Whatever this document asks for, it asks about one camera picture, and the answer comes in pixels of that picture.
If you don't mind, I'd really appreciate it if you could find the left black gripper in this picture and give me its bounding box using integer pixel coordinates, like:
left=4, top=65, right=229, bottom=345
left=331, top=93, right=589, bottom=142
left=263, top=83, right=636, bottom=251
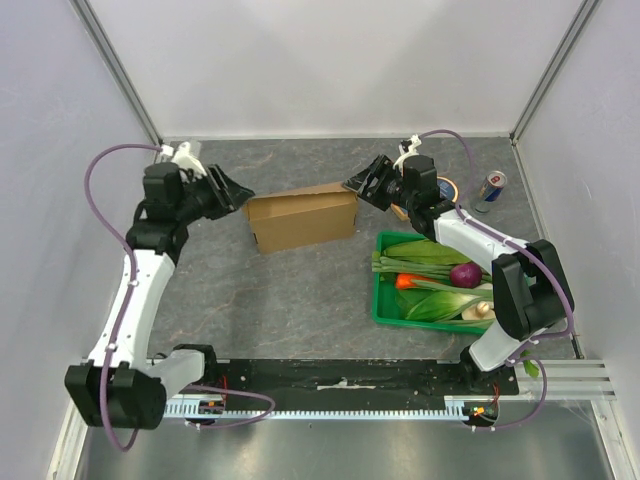
left=174, top=163, right=254, bottom=225

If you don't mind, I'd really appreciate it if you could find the brown cardboard box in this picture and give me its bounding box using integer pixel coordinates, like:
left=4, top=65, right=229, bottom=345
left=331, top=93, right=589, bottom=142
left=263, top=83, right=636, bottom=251
left=243, top=182, right=358, bottom=254

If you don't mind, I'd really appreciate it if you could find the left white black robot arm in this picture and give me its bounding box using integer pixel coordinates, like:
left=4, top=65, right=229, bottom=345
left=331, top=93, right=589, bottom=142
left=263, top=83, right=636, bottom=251
left=64, top=162, right=255, bottom=430

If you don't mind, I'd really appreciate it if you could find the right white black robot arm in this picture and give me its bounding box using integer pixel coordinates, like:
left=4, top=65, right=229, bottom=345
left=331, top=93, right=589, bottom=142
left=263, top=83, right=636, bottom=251
left=343, top=155, right=575, bottom=394

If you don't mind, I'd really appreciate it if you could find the orange blue rectangular box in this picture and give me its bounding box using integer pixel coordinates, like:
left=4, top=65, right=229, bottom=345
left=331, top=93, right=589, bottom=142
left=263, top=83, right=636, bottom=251
left=391, top=204, right=409, bottom=221

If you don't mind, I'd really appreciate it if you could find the orange carrot piece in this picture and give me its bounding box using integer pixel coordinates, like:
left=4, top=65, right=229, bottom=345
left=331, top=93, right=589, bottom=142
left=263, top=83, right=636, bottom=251
left=395, top=273, right=427, bottom=290

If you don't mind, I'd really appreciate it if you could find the green bean bundle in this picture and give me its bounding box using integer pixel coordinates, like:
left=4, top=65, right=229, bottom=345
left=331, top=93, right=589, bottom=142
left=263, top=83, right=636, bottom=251
left=371, top=251, right=452, bottom=285

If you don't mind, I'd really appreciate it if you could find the green plastic tray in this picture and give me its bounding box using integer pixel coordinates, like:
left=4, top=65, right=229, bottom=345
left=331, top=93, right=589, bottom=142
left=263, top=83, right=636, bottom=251
left=372, top=230, right=536, bottom=336

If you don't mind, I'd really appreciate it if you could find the blue silver drink can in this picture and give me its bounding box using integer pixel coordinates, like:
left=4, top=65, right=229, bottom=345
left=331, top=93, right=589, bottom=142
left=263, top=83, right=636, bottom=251
left=471, top=170, right=507, bottom=214

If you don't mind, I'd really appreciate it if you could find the leafy green vegetable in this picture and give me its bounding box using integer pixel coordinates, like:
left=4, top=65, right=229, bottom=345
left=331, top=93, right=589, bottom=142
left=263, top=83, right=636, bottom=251
left=382, top=237, right=496, bottom=329

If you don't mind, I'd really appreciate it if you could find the purple onion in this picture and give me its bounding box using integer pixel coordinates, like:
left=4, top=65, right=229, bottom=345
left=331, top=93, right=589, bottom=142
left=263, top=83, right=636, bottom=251
left=449, top=262, right=483, bottom=289

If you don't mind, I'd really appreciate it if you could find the beige mushroom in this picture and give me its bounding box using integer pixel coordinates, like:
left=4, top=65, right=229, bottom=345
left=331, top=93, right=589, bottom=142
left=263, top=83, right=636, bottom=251
left=461, top=283, right=496, bottom=322

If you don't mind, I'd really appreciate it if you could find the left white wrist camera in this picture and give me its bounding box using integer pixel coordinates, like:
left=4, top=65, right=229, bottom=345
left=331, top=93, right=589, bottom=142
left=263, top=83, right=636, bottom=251
left=156, top=141, right=207, bottom=179

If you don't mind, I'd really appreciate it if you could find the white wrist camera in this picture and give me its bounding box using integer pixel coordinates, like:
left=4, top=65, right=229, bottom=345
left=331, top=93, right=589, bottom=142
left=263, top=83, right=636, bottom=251
left=393, top=134, right=422, bottom=172
left=156, top=141, right=207, bottom=179

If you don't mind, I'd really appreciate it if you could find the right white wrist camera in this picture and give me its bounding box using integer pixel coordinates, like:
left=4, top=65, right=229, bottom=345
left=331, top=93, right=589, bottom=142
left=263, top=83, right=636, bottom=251
left=393, top=134, right=422, bottom=172

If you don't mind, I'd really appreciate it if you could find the left aluminium frame post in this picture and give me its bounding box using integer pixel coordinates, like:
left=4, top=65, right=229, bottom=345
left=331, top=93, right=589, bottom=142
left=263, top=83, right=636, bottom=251
left=69, top=0, right=162, bottom=144

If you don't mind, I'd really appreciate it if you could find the aluminium frame post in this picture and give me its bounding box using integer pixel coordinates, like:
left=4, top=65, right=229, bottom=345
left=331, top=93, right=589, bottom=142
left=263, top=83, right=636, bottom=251
left=509, top=0, right=601, bottom=147
left=69, top=0, right=162, bottom=144

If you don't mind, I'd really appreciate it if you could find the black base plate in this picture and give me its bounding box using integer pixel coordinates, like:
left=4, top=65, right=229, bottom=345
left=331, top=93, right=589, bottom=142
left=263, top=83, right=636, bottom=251
left=217, top=359, right=519, bottom=402

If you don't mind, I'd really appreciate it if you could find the grey slotted cable duct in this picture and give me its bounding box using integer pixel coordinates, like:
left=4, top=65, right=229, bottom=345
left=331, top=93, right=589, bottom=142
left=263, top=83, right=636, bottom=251
left=164, top=395, right=498, bottom=421

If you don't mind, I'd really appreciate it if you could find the right aluminium frame post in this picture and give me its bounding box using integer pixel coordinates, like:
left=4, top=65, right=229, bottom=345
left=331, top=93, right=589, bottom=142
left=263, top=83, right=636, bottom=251
left=509, top=0, right=601, bottom=147

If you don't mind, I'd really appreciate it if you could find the aluminium front rail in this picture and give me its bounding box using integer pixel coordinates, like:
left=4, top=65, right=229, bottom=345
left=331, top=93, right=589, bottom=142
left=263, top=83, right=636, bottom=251
left=69, top=357, right=619, bottom=401

